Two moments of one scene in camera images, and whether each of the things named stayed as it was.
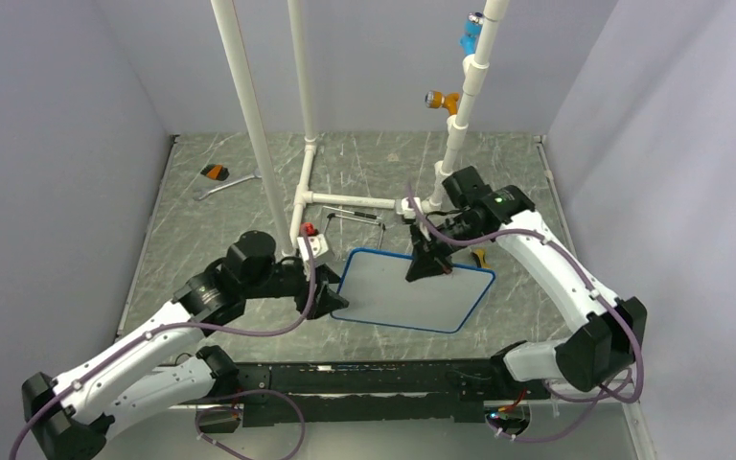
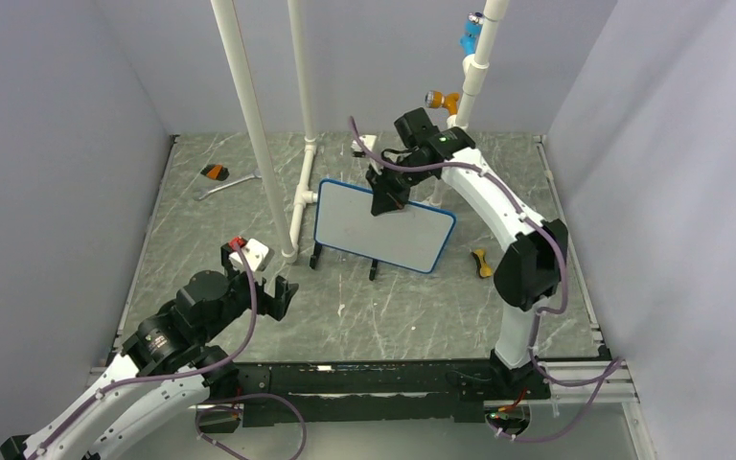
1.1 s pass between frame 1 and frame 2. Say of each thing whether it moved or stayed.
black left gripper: moved
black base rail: stayed
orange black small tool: stayed
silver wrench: stayed
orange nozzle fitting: stayed
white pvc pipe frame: stayed
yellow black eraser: stayed
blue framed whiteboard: moved
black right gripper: moved
